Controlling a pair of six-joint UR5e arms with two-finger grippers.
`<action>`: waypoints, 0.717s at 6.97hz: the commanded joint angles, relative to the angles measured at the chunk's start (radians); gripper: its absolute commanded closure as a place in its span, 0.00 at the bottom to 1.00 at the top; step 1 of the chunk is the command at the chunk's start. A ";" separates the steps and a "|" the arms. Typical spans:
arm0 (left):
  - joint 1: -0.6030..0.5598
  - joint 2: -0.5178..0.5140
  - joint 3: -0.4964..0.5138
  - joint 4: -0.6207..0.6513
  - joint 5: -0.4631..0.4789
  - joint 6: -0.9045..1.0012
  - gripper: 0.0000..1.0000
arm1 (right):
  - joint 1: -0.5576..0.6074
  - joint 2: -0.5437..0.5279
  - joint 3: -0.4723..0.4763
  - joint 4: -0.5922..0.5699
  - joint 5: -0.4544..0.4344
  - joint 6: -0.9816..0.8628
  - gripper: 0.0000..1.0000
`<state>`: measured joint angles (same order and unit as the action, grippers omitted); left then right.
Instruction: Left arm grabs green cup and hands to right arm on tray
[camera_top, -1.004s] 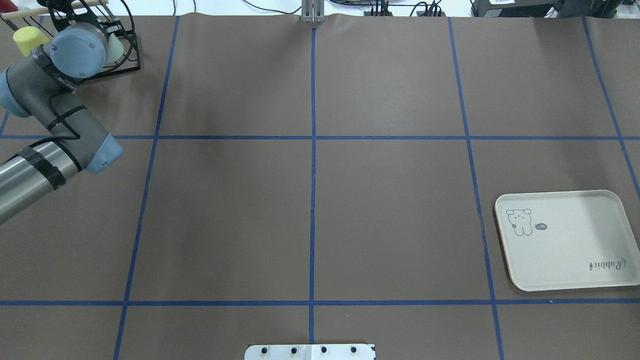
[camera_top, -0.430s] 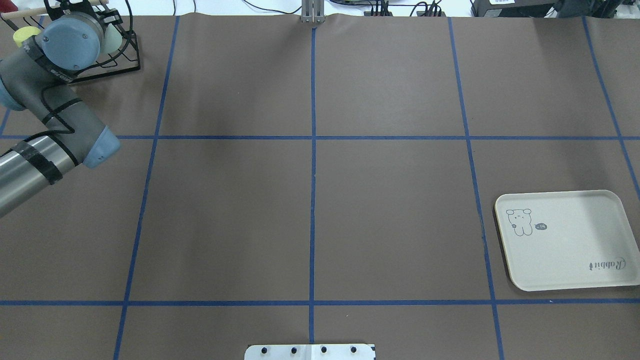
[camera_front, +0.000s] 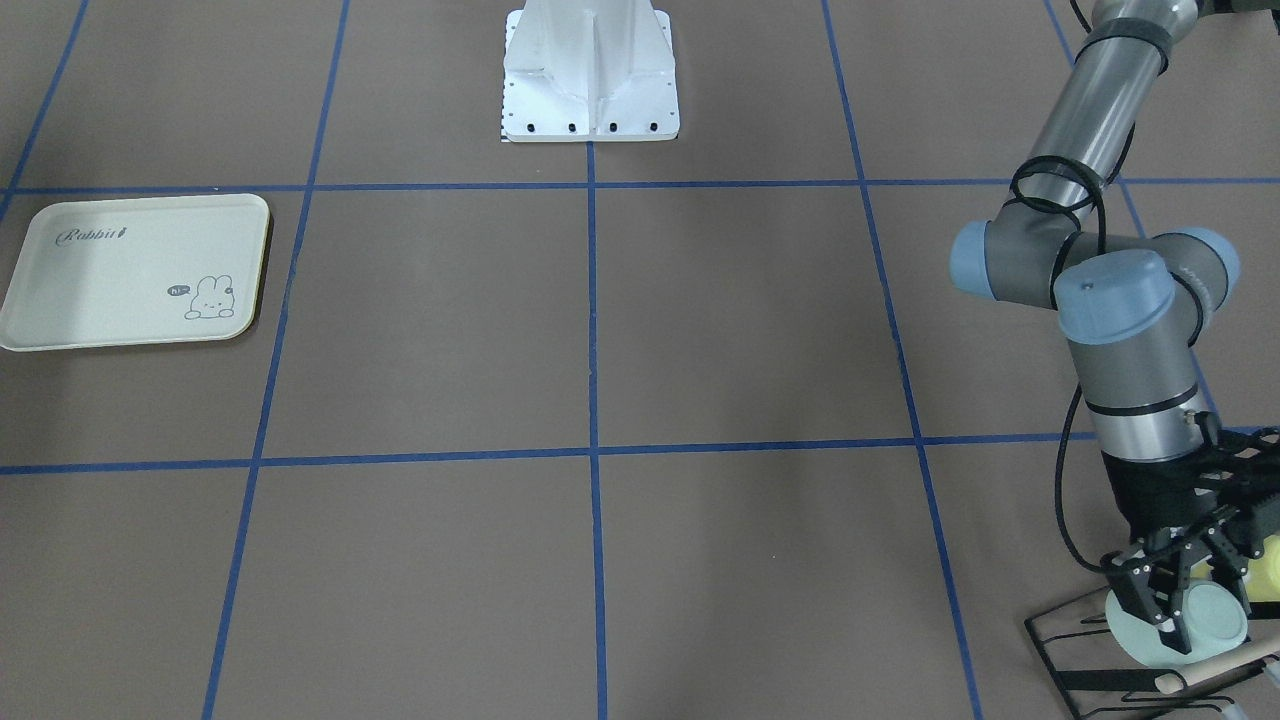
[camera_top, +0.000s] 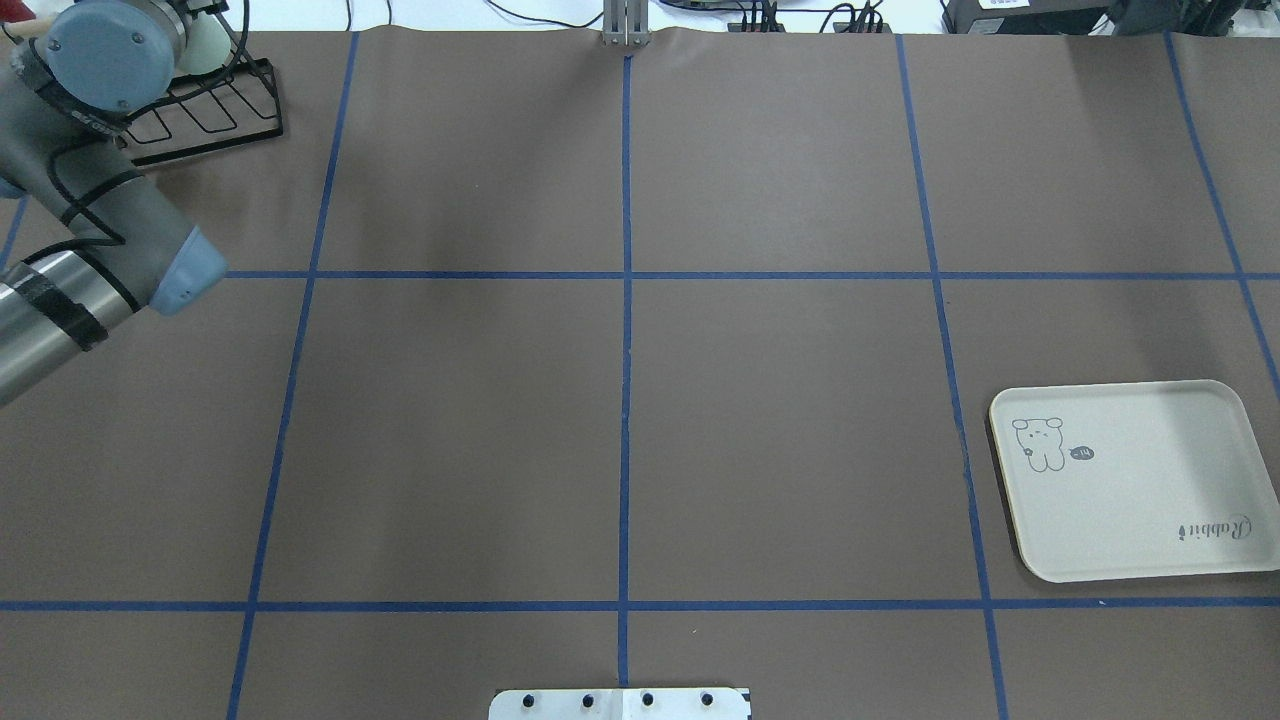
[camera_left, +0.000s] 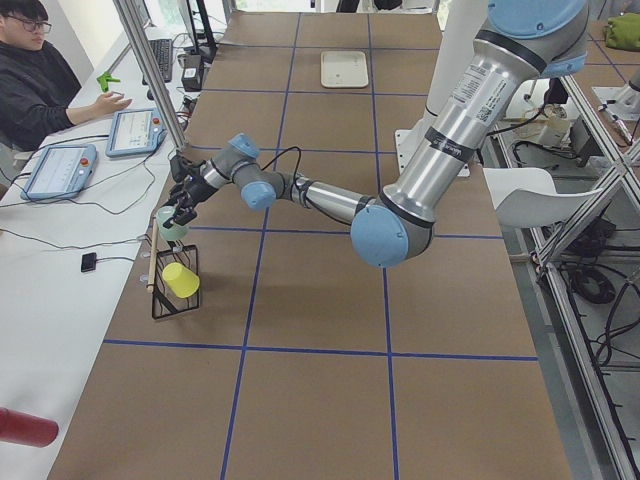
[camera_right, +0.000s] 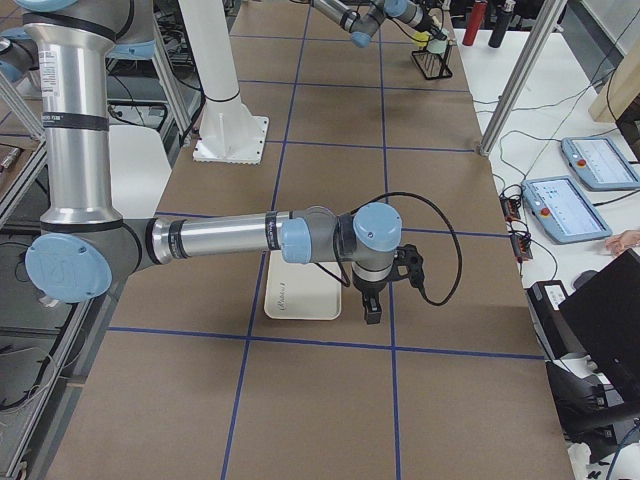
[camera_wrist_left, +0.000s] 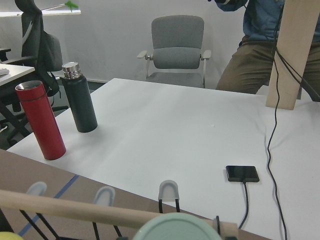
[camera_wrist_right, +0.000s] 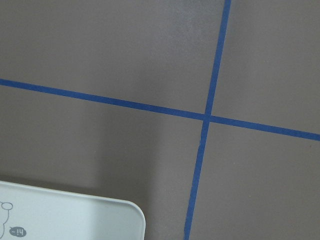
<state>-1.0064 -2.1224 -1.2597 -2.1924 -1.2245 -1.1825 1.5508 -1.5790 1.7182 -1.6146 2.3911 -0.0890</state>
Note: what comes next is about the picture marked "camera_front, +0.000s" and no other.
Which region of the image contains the pale green cup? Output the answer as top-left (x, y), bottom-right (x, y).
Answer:
top-left (1103, 579), bottom-right (1249, 669)

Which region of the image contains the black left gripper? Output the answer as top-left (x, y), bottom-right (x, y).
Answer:
top-left (1102, 448), bottom-right (1222, 656)

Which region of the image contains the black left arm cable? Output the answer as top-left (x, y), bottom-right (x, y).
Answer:
top-left (1009, 0), bottom-right (1140, 577)

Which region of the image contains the yellow cup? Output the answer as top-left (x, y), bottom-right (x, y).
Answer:
top-left (1189, 532), bottom-right (1279, 612)

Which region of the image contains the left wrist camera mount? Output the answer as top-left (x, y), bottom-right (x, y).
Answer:
top-left (1193, 411), bottom-right (1279, 559)

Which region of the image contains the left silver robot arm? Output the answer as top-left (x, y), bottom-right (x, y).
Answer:
top-left (950, 1), bottom-right (1277, 667)

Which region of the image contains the cream rabbit tray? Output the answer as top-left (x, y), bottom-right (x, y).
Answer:
top-left (1, 193), bottom-right (271, 352)

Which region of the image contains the white central pedestal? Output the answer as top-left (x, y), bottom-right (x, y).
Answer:
top-left (500, 1), bottom-right (681, 143)

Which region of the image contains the black wire cup rack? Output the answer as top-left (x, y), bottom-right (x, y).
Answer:
top-left (1023, 585), bottom-right (1277, 719)

